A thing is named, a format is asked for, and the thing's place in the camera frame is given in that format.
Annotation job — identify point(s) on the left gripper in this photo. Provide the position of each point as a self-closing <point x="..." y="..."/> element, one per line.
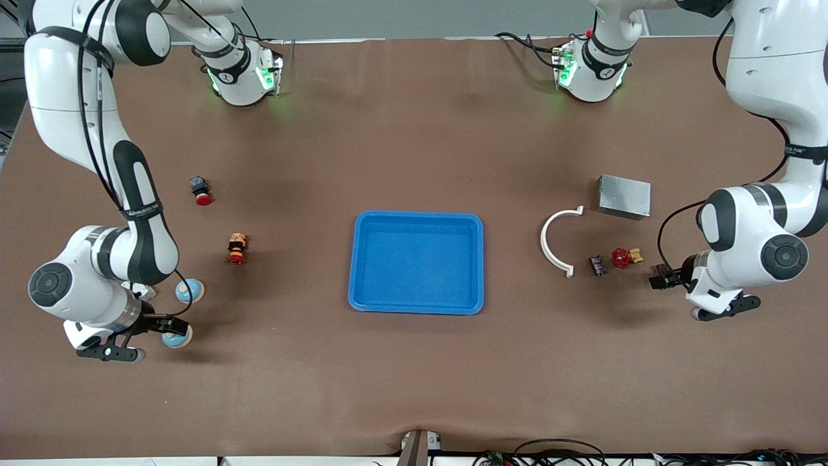
<point x="681" y="270"/>

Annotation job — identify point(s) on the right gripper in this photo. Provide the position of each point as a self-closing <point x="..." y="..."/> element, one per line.
<point x="154" y="321"/>

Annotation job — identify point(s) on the blue bell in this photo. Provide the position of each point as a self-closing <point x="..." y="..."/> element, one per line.
<point x="174" y="341"/>
<point x="193" y="292"/>

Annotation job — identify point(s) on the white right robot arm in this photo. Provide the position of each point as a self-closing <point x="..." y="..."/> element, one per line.
<point x="71" y="97"/>

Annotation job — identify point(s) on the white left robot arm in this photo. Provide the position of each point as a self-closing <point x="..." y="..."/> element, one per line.
<point x="763" y="65"/>

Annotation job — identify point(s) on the blue plastic tray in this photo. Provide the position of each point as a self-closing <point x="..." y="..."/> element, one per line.
<point x="417" y="265"/>

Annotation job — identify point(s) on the white circuit breaker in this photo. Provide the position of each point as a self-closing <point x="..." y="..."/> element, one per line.
<point x="147" y="291"/>

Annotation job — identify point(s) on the red handwheel brass valve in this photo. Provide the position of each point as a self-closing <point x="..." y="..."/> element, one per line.
<point x="621" y="259"/>

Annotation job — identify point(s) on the grey metal power supply box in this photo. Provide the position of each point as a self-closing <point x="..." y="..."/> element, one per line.
<point x="624" y="197"/>

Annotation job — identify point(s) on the red button orange body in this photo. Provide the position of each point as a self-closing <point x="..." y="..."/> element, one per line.
<point x="237" y="252"/>

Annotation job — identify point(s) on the red button black body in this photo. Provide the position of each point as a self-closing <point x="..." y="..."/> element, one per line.
<point x="202" y="197"/>

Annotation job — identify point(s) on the brown table cover mat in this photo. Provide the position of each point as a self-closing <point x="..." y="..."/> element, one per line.
<point x="414" y="375"/>

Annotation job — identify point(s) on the grey metal table clamp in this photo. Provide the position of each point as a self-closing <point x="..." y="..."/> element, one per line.
<point x="417" y="450"/>

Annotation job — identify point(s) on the white curved plastic bracket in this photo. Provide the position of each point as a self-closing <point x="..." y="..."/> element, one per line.
<point x="544" y="241"/>

